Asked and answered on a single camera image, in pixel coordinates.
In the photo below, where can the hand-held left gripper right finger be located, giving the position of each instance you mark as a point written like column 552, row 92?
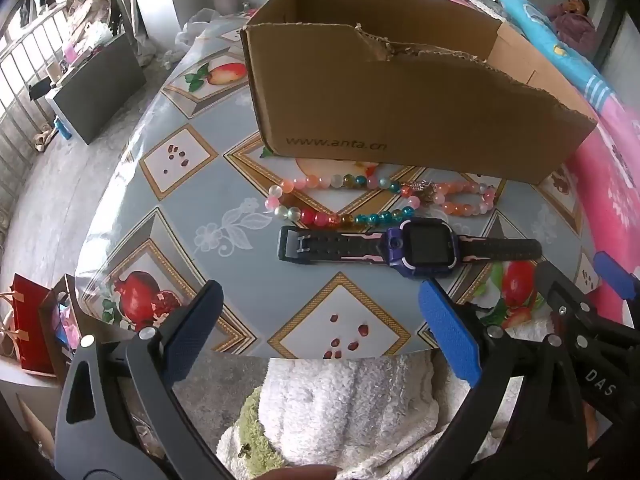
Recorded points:
column 450, row 335

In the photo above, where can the black purple smart watch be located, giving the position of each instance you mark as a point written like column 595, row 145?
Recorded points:
column 425, row 247

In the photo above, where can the white plastic bag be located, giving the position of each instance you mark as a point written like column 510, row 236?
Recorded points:
column 197, row 27

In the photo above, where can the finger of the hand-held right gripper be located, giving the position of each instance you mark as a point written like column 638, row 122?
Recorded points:
column 612, row 270
column 570, row 305

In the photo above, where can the white fluffy robe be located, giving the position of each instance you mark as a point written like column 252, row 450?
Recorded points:
column 340, row 400

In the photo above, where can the brown paper bag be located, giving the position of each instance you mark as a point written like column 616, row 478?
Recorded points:
column 55, row 325

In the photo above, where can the red paper bag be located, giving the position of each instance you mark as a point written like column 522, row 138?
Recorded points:
column 30, row 330

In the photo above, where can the dark grey cabinet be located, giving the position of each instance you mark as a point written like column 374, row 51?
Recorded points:
column 100, row 90

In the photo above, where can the fruit print tablecloth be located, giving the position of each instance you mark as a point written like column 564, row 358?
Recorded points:
column 235, row 260

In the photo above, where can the metal railing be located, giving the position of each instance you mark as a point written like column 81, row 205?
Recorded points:
column 20, row 75

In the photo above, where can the brown cardboard box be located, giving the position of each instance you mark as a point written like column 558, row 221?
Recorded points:
column 375, row 110

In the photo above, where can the pink floral blanket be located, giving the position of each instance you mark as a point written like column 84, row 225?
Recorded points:
column 610, row 175

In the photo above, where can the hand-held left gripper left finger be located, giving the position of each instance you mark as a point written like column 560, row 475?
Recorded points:
column 194, row 327

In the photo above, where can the blue printed pillow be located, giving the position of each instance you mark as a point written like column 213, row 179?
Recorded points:
column 560, row 45

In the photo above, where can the person's left hand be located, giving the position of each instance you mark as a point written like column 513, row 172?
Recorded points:
column 300, row 473

